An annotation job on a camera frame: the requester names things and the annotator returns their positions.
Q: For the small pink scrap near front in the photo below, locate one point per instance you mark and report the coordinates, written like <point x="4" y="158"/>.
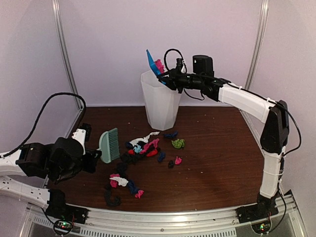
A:
<point x="139" y="194"/>

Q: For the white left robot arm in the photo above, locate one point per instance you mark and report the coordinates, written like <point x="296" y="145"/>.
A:
<point x="57" y="162"/>

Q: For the aluminium right frame rail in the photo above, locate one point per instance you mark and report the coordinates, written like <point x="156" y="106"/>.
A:
<point x="261" y="29"/>

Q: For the aluminium frame rail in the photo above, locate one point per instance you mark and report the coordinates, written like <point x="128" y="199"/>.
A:
<point x="261" y="29"/>
<point x="66" y="61"/>

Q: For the small black paper ball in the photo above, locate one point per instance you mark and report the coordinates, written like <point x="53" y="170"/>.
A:
<point x="171" y="164"/>

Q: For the black curled paper scrap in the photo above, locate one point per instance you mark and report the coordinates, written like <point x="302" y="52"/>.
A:
<point x="110" y="200"/>

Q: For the large pink paper scrap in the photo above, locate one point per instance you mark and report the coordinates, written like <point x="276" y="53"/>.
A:
<point x="159" y="66"/>

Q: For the blue plastic dustpan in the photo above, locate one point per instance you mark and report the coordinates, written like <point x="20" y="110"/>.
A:
<point x="152" y="65"/>

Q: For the aluminium left frame rail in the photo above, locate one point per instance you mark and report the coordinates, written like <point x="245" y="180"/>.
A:
<point x="66" y="61"/>

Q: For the long black paper scrap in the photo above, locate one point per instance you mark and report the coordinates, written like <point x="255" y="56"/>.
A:
<point x="126" y="160"/>

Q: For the green paper scrap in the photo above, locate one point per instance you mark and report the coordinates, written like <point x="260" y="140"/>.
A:
<point x="178" y="143"/>

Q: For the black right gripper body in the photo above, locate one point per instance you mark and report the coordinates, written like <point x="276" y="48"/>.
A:
<point x="180" y="81"/>

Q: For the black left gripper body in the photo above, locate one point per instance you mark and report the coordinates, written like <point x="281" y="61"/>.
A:
<point x="88" y="166"/>

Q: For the translucent white waste bin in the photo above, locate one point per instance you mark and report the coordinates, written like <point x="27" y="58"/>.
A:
<point x="161" y="103"/>

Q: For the light blue paper scrap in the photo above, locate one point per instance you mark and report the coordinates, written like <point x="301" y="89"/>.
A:
<point x="137" y="149"/>

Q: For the small blue centre scrap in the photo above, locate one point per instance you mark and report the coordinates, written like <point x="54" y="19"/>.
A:
<point x="161" y="157"/>

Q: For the pink paper strip scrap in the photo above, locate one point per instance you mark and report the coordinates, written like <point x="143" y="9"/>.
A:
<point x="153" y="143"/>

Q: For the dark blue paper scrap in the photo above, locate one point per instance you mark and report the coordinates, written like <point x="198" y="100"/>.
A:
<point x="171" y="135"/>
<point x="132" y="187"/>

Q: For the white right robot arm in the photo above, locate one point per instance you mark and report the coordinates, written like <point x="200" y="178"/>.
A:
<point x="272" y="114"/>

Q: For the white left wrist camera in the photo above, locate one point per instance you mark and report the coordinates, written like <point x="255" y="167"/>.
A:
<point x="82" y="134"/>

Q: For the mint green hand brush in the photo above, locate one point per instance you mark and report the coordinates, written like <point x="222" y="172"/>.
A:
<point x="109" y="146"/>

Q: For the long white paper scrap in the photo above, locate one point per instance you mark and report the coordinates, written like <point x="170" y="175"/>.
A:
<point x="145" y="139"/>

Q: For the small pink paper ball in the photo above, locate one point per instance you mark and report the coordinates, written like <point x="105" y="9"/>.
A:
<point x="178" y="161"/>

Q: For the dark blue front paper scrap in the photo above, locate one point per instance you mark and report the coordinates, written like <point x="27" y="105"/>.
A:
<point x="132" y="187"/>

